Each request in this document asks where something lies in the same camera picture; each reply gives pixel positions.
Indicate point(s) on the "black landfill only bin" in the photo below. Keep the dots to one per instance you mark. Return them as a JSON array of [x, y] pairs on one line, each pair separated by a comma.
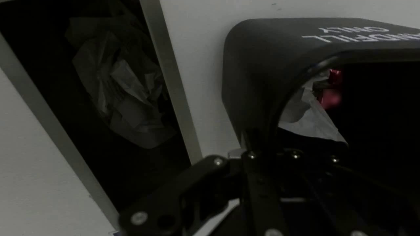
[[270, 66]]

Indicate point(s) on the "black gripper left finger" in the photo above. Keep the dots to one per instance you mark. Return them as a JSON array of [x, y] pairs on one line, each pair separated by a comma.
[[257, 192]]

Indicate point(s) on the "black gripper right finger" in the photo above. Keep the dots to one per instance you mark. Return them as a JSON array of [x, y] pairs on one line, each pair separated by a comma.
[[349, 201]]

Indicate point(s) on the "grey crumpled trash bag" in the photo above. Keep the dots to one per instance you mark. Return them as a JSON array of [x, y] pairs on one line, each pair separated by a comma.
[[126, 96]]

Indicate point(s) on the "small red object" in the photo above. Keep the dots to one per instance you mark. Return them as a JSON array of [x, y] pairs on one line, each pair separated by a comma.
[[329, 99]]

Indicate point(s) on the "large metal-framed counter opening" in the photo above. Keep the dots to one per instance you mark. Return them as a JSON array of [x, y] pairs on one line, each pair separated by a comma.
[[174, 96]]

